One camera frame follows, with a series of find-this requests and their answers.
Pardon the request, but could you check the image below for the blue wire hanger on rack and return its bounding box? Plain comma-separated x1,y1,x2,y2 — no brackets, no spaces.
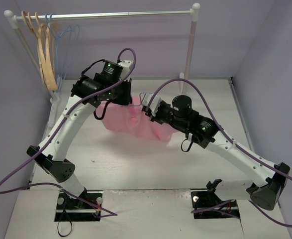
45,13,73,92

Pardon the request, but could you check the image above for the wooden hanger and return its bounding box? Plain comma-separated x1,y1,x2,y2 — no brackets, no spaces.
34,12,58,91
21,11,53,91
34,13,57,91

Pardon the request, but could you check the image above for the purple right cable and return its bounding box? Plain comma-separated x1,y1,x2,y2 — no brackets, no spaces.
145,78,292,228

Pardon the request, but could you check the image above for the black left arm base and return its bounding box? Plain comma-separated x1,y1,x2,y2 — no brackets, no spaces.
54,191,101,222

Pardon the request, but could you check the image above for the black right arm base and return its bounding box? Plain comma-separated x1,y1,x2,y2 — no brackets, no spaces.
191,179,240,220

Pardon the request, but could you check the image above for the white clothes rack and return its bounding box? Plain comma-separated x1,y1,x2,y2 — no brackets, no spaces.
3,2,201,128

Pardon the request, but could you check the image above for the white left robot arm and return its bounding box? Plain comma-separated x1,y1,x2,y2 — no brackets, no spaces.
27,60,135,209

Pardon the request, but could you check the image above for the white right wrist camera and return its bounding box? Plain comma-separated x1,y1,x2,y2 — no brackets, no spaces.
142,93,162,117

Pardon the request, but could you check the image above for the purple cable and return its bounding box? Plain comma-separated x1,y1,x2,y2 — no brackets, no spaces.
145,78,292,228
0,47,137,221

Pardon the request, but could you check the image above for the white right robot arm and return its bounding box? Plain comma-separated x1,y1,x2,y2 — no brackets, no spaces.
142,93,290,211

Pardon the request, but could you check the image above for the blue wire hanger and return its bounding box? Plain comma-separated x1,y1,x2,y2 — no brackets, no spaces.
130,92,147,107
47,13,81,92
45,13,73,92

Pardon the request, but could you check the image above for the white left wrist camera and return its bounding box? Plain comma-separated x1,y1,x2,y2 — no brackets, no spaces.
118,60,134,79

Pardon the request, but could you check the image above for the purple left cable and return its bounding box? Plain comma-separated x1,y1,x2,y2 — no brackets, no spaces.
0,47,137,221

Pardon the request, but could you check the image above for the pink t shirt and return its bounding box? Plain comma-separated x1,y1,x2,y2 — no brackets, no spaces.
101,96,177,142

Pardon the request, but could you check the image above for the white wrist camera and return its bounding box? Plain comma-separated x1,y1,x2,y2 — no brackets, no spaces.
142,93,162,117
118,60,134,79

